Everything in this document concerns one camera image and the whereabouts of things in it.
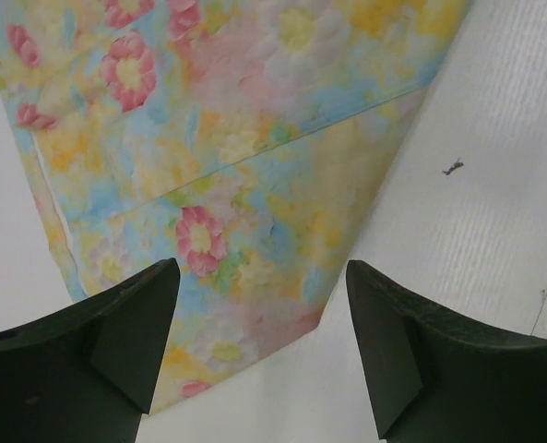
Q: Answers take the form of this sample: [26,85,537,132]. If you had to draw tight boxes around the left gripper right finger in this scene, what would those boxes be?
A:
[346,260,547,442]

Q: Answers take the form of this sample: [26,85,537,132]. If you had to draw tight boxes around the pastel floral skirt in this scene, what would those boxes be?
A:
[0,0,470,411]

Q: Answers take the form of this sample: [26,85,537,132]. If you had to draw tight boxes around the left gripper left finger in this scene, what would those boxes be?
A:
[0,258,180,442]

